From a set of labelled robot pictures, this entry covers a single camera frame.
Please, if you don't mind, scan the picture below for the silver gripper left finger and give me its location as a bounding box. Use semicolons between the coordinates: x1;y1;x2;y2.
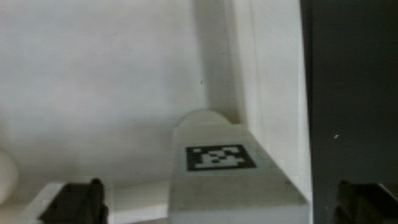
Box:
16;178;115;224

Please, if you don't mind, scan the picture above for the white leg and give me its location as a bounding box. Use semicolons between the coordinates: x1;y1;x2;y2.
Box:
169;110;311;224

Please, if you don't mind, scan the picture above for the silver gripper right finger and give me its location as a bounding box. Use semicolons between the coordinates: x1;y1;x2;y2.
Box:
334;181;398;224

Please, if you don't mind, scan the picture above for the white square tabletop part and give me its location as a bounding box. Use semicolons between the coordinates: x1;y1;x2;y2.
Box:
0;0;314;224

